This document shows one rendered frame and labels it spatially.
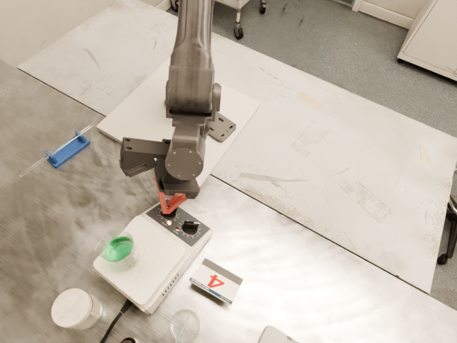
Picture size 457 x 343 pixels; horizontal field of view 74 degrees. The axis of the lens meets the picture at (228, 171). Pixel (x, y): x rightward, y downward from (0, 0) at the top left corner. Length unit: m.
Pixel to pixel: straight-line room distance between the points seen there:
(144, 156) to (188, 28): 0.21
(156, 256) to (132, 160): 0.18
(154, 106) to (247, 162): 0.29
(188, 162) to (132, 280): 0.23
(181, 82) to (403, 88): 2.37
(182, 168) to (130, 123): 0.40
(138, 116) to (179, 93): 0.37
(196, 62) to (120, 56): 0.59
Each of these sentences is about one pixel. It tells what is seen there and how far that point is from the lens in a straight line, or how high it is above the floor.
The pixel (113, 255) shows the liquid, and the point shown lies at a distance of 0.54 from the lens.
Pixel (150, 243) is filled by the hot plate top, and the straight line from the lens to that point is 0.58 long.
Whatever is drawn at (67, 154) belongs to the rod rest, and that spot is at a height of 0.91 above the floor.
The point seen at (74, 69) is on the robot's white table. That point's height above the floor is 0.90.
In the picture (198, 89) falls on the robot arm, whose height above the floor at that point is 1.21.
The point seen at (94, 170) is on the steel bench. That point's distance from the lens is 0.79.
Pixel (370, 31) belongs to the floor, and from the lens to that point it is 3.19.
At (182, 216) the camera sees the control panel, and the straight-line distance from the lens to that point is 0.65.
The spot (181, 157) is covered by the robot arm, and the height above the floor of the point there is 1.17.
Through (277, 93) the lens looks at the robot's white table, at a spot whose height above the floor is 0.90.
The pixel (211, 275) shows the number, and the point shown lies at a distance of 0.63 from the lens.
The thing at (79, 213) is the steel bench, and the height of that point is 0.90.
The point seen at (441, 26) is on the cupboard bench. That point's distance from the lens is 2.76.
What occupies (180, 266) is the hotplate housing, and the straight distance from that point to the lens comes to 0.59.
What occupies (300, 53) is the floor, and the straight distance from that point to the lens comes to 2.68.
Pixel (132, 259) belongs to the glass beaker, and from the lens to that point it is 0.54.
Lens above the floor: 1.53
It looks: 58 degrees down
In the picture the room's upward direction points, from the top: 8 degrees clockwise
